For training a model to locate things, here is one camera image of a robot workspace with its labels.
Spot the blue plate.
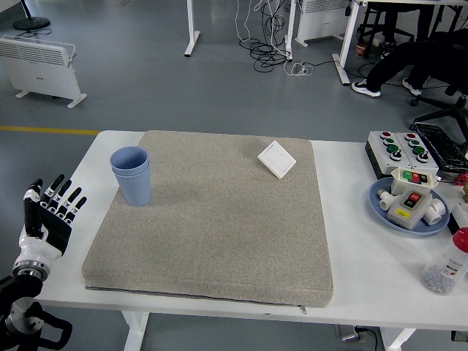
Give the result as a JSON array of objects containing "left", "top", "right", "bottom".
[{"left": 369, "top": 177, "right": 451, "bottom": 239}]

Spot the white panel heater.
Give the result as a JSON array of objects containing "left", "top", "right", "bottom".
[
  {"left": 0, "top": 35, "right": 88, "bottom": 108},
  {"left": 294, "top": 0, "right": 352, "bottom": 45}
]

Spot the white table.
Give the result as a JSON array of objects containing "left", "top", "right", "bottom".
[{"left": 36, "top": 129, "right": 468, "bottom": 351}]

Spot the black fan stand base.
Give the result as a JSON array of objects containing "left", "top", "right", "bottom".
[{"left": 13, "top": 0, "right": 51, "bottom": 31}]

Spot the grey-brown cushion mat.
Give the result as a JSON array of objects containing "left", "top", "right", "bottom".
[{"left": 83, "top": 129, "right": 334, "bottom": 315}]

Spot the white switch with green red buttons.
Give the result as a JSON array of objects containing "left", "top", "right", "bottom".
[{"left": 390, "top": 167, "right": 440, "bottom": 197}]

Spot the black office chair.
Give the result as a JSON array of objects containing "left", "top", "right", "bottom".
[{"left": 408, "top": 83, "right": 468, "bottom": 143}]

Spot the blue ribbed plastic cup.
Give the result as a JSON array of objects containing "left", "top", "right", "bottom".
[
  {"left": 111, "top": 162, "right": 152, "bottom": 208},
  {"left": 109, "top": 146, "right": 151, "bottom": 176}
]

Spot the grey switch with yellow label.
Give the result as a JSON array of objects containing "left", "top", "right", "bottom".
[{"left": 387, "top": 189, "right": 434, "bottom": 232}]

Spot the white pipe fitting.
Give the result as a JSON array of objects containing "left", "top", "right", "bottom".
[
  {"left": 377, "top": 187, "right": 395, "bottom": 214},
  {"left": 423, "top": 197, "right": 449, "bottom": 227}
]

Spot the black keyboard tray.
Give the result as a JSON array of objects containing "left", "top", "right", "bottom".
[{"left": 411, "top": 122, "right": 468, "bottom": 173}]

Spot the white wall switch plate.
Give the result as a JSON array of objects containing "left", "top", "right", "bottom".
[{"left": 257, "top": 140, "right": 298, "bottom": 180}]

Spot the white coiled cable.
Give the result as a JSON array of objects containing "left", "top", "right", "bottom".
[{"left": 283, "top": 58, "right": 314, "bottom": 78}]

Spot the white push-button control box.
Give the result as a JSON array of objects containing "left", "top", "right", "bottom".
[
  {"left": 396, "top": 131, "right": 439, "bottom": 175},
  {"left": 364, "top": 130, "right": 414, "bottom": 180}
]

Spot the white desk leg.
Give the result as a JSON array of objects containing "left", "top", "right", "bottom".
[
  {"left": 283, "top": 0, "right": 298, "bottom": 61},
  {"left": 331, "top": 0, "right": 366, "bottom": 87},
  {"left": 184, "top": 0, "right": 201, "bottom": 57}
]

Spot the grey power strip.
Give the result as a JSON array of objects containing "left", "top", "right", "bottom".
[{"left": 335, "top": 324, "right": 383, "bottom": 344}]

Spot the clear jar with red lid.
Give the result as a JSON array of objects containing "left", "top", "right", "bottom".
[{"left": 421, "top": 227, "right": 468, "bottom": 296}]

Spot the white hanging cable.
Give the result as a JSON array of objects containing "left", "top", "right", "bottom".
[{"left": 233, "top": 0, "right": 264, "bottom": 43}]

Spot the seated person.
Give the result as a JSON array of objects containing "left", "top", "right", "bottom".
[
  {"left": 379, "top": 0, "right": 445, "bottom": 60},
  {"left": 351, "top": 31, "right": 468, "bottom": 99}
]

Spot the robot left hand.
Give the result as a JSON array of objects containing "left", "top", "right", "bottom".
[{"left": 18, "top": 174, "right": 88, "bottom": 264}]

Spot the black cable bundle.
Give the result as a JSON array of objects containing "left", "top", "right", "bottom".
[{"left": 239, "top": 0, "right": 293, "bottom": 73}]

